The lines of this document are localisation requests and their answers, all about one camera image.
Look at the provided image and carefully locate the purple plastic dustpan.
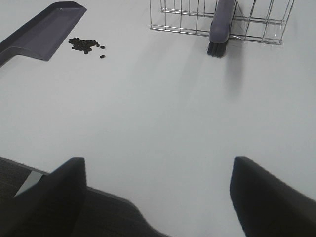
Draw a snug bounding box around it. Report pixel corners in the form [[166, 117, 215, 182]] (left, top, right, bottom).
[[0, 1, 87, 66]]

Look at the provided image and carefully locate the chrome wire rack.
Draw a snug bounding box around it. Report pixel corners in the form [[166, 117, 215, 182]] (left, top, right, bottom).
[[149, 0, 295, 45]]

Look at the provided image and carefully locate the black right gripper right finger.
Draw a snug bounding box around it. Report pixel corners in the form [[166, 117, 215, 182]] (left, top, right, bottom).
[[230, 157, 316, 237]]

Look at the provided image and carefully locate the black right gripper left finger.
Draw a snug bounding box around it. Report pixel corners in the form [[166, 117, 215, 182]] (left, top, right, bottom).
[[0, 157, 86, 237]]

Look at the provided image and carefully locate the pile of coffee beans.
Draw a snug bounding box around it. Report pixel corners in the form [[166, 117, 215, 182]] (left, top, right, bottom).
[[68, 37, 106, 54]]

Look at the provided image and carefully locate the purple hand brush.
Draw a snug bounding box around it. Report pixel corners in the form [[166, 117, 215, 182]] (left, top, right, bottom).
[[207, 0, 236, 58]]

